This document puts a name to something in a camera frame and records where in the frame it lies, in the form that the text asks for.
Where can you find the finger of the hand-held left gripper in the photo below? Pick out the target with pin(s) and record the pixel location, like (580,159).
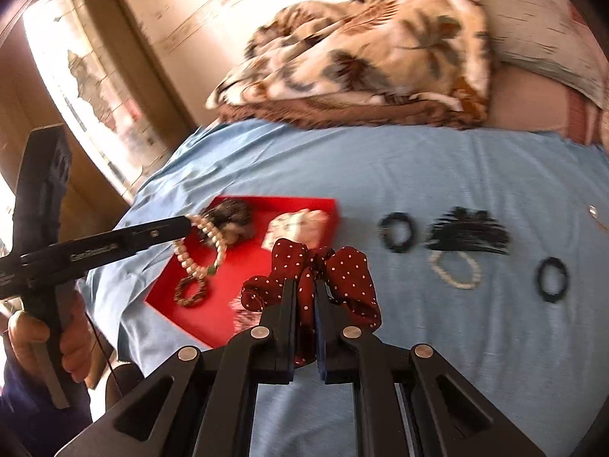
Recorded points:
(152,235)

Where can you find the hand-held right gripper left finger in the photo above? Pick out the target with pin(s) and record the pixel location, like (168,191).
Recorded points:
(284,326)

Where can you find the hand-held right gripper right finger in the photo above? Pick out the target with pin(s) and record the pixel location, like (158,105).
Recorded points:
(329,340)

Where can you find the red white plaid scrunchie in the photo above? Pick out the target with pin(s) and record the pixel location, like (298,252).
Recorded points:
(243,315)

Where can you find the red polka dot scrunchie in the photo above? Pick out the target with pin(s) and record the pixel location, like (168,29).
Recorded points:
(349,271)

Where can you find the black grey organza scrunchie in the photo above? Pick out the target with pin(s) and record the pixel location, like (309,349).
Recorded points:
(233,216)

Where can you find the red tray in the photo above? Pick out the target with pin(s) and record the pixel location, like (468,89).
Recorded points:
(190,319)

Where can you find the white dotted scrunchie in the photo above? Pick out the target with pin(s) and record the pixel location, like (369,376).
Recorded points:
(295,228)

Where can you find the black hair claw clip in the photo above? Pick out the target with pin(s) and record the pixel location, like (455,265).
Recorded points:
(466,233)

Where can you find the person's left forearm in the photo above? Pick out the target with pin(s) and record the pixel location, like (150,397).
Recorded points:
(26,421)

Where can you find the person's left hand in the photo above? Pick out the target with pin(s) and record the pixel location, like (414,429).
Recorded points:
(26,340)

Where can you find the blue bedsheet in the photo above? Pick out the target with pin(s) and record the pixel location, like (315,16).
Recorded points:
(428,366)

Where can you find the brown quilted blanket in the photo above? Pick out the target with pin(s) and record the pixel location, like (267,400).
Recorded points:
(333,112)

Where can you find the small silver pin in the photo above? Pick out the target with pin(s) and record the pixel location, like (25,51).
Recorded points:
(592,210)

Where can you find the leaf print blanket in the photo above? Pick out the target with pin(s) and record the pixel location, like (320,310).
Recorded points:
(380,47)

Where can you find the pink bed cover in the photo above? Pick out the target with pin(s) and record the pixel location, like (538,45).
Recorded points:
(523,102)

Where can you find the pale grey pillow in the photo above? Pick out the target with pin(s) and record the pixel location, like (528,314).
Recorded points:
(537,38)

